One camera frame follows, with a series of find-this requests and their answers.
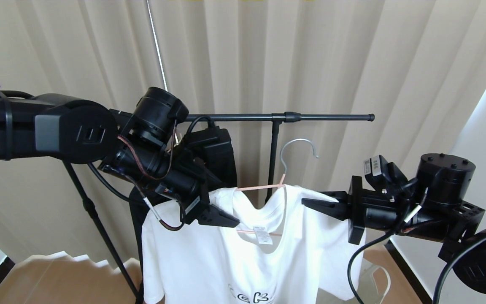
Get beige curtain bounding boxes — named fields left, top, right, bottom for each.
left=0, top=0, right=486, bottom=271

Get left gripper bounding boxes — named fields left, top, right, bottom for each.
left=154, top=163, right=213, bottom=225

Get black shorts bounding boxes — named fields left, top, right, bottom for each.
left=128, top=127, right=238, bottom=304

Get white garment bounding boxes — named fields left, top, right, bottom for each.
left=141, top=185, right=367, bottom=304

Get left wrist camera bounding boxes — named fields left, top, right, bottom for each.
left=183, top=127, right=233, bottom=180

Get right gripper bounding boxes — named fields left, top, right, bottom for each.
left=347, top=175, right=409, bottom=245

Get pink clothes hanger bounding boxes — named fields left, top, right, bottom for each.
left=235, top=138, right=319, bottom=237

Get white laundry basket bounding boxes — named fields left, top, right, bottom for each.
left=359, top=258, right=392, bottom=304

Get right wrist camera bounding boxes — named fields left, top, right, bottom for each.
left=363, top=155, right=419, bottom=195

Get black clothes rack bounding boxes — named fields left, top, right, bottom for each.
left=62, top=112, right=375, bottom=304

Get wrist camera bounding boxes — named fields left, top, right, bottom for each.
left=363, top=155, right=419, bottom=195
left=183, top=127, right=233, bottom=180

